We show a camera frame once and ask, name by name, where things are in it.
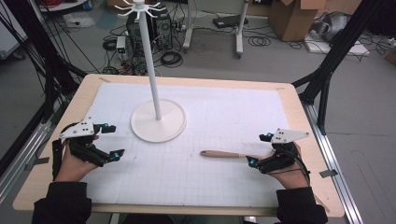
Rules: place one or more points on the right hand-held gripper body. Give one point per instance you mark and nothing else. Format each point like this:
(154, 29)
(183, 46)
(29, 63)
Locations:
(280, 161)

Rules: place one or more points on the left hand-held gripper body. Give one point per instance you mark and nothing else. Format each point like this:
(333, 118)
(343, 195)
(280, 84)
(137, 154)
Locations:
(77, 129)

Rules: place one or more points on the person's right hand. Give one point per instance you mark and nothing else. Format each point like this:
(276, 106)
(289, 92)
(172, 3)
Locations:
(292, 179)

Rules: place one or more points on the person's left hand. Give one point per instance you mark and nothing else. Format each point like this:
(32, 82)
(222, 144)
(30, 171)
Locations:
(73, 169)

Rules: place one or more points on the grey tape piece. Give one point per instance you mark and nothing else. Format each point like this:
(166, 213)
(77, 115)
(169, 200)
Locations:
(328, 173)
(37, 162)

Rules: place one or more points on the white hook stand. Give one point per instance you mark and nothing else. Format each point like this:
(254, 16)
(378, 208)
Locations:
(158, 123)

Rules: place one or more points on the white grid paper mat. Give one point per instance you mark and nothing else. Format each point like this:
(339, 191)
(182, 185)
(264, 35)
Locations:
(199, 174)

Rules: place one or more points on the small white box device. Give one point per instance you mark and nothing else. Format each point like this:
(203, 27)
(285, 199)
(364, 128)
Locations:
(121, 44)

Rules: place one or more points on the white flat board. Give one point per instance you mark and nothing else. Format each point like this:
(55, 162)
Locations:
(336, 48)

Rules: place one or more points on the black computer tower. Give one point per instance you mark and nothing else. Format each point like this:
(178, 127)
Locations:
(163, 31)

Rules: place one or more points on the cardboard box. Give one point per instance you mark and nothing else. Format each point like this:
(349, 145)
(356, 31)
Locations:
(292, 20)

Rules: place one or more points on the flat black device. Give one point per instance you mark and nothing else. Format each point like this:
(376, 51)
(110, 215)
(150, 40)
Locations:
(229, 21)

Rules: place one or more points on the grey bag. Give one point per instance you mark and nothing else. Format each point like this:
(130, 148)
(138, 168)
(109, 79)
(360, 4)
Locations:
(331, 25)

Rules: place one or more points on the aluminium rail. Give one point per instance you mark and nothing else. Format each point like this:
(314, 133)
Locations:
(330, 161)
(28, 146)

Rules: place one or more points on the black metal frame post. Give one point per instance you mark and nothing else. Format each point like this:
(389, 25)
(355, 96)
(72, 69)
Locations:
(342, 46)
(54, 77)

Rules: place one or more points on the white rolling stand frame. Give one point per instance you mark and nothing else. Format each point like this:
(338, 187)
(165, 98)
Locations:
(239, 34)

